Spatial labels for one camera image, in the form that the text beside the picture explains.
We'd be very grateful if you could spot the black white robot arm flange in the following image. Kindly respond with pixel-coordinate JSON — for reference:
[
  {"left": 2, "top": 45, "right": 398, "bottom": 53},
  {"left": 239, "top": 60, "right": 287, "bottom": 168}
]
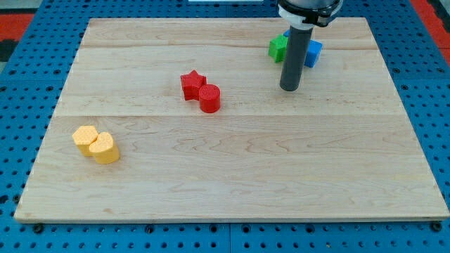
[{"left": 277, "top": 0, "right": 344, "bottom": 30}]

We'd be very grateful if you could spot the light wooden board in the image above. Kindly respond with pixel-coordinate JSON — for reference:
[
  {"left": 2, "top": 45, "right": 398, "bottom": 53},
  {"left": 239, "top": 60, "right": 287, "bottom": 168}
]
[{"left": 15, "top": 18, "right": 449, "bottom": 223}]

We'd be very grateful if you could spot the green star block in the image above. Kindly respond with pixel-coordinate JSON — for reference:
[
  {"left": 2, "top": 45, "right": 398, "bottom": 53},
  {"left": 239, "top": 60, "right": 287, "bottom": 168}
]
[{"left": 268, "top": 34, "right": 288, "bottom": 63}]

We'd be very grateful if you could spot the blue cube block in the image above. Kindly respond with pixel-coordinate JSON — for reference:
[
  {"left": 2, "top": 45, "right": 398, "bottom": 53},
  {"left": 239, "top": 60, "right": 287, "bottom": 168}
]
[{"left": 283, "top": 29, "right": 323, "bottom": 68}]

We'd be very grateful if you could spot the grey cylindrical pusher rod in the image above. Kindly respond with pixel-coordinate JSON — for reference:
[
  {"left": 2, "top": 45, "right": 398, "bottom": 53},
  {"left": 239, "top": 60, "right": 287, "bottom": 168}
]
[{"left": 279, "top": 27, "right": 313, "bottom": 91}]

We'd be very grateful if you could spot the yellow hexagon block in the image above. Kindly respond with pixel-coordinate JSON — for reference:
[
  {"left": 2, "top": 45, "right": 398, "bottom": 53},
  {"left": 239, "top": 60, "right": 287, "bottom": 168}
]
[{"left": 72, "top": 125, "right": 98, "bottom": 157}]

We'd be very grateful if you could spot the red cylinder block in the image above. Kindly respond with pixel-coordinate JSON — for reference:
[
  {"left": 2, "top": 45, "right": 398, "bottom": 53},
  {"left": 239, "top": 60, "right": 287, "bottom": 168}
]
[{"left": 198, "top": 84, "right": 221, "bottom": 113}]

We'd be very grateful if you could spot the red star block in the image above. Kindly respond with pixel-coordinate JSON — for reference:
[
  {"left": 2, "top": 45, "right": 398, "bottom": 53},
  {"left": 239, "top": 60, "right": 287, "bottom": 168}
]
[{"left": 180, "top": 70, "right": 207, "bottom": 100}]

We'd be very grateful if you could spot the yellow heart block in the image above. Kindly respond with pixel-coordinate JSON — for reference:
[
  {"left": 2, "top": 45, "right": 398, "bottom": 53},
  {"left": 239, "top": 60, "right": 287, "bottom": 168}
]
[{"left": 89, "top": 132, "right": 120, "bottom": 164}]

